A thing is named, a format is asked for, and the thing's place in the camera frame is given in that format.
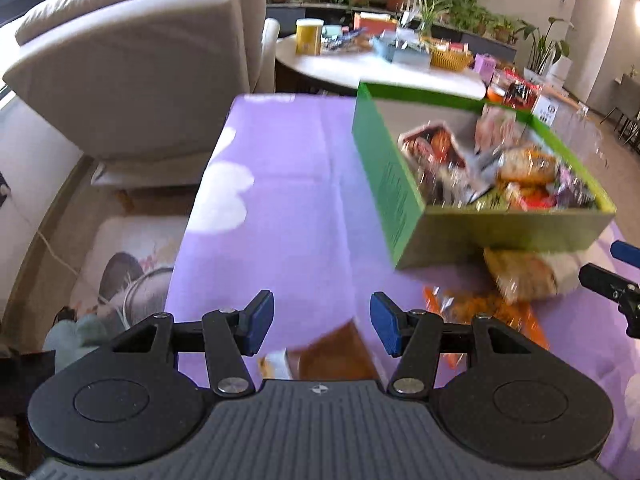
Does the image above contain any tall leafy floor plant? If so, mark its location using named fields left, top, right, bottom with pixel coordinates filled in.
left=515, top=16, right=575, bottom=75

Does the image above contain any brown snack packet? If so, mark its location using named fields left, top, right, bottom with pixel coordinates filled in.
left=258, top=320, right=381, bottom=382

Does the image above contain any pink small box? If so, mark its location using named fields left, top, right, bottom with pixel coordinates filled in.
left=473, top=54, right=497, bottom=84

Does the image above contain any round bun snack packet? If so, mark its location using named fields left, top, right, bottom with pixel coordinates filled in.
left=483, top=248, right=586, bottom=304

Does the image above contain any round white coffee table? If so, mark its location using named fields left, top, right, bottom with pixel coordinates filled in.
left=276, top=35, right=486, bottom=100

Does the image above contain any purple tablecloth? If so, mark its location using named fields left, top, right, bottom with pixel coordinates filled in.
left=166, top=96, right=639, bottom=479

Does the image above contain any white blue cardboard box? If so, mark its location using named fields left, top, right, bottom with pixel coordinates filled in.
left=532, top=93, right=560, bottom=127

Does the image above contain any orange tissue box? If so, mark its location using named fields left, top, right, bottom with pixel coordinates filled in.
left=354, top=12, right=397, bottom=36

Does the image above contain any yellow woven basket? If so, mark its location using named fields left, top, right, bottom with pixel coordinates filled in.
left=431, top=47, right=474, bottom=73

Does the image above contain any blue-grey storage basket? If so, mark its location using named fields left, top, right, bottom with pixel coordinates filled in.
left=371, top=35, right=432, bottom=68

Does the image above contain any beige recliner armchair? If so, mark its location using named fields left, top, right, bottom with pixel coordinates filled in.
left=3, top=0, right=279, bottom=160

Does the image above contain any orange peanut snack bag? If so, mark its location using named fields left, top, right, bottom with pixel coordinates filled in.
left=423, top=286, right=549, bottom=350

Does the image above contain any green snack box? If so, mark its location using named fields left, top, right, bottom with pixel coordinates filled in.
left=352, top=82, right=616, bottom=269

